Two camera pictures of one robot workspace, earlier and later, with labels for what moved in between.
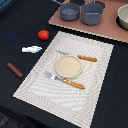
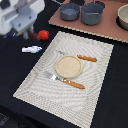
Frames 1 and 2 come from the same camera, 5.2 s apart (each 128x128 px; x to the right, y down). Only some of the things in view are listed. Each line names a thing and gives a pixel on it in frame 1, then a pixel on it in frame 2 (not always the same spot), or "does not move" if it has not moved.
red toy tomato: [43, 35] does not move
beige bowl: [122, 16] does not move
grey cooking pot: [92, 13] does not move
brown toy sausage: [14, 70] to [34, 35]
